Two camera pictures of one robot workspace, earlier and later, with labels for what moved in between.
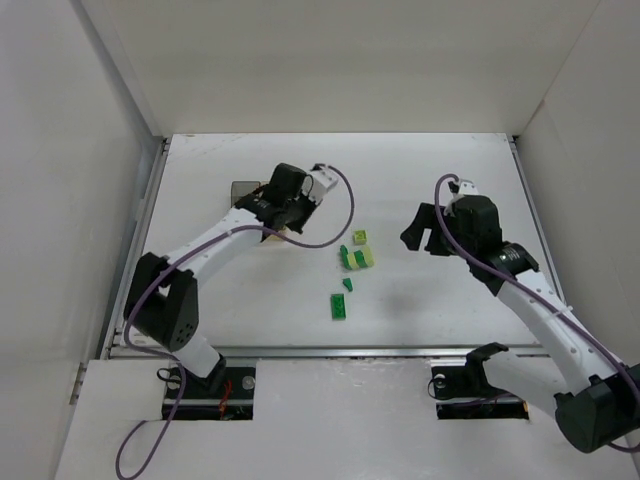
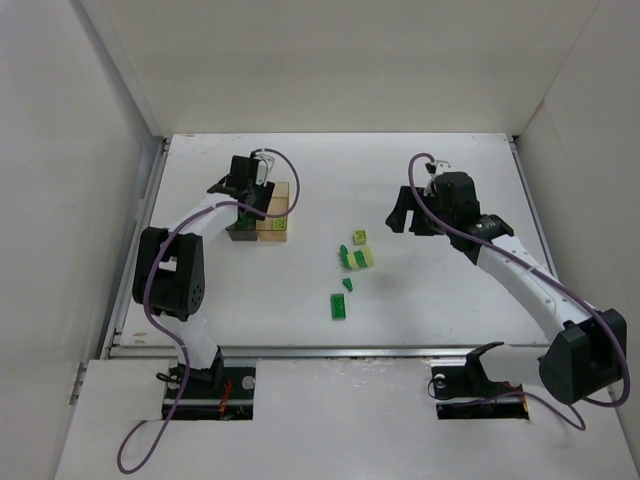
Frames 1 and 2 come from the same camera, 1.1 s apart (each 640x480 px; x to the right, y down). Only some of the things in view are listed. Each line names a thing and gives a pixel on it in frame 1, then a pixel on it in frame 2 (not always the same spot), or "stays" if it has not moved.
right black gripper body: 431,226 → 406,211
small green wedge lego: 348,283 stays
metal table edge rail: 338,352 stays
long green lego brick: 338,307 stays
